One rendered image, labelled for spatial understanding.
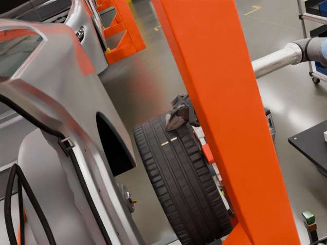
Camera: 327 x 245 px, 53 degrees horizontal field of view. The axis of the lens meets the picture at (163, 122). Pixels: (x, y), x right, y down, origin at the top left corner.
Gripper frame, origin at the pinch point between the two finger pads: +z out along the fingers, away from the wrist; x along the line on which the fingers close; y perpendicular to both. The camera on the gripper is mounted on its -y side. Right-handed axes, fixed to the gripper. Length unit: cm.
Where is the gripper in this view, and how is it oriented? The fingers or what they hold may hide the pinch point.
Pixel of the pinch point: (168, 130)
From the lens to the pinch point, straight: 139.4
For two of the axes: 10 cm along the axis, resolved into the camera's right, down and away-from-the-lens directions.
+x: -7.0, -3.9, -6.0
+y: -2.9, -6.2, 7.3
